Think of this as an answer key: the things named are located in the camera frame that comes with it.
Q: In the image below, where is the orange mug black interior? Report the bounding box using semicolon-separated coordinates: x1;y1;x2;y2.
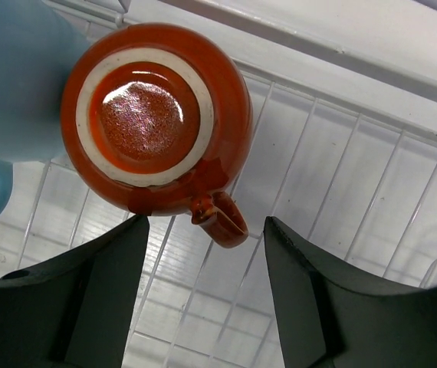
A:
61;23;253;248

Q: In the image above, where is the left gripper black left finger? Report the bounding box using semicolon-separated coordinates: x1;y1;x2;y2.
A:
0;215;150;367

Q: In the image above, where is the light blue ceramic mug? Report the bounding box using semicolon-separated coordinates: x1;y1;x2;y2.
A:
0;1;90;214

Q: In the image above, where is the white wire dish rack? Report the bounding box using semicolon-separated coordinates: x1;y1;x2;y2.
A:
0;1;437;367

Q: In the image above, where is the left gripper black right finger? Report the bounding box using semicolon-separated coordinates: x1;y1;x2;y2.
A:
264;217;437;367

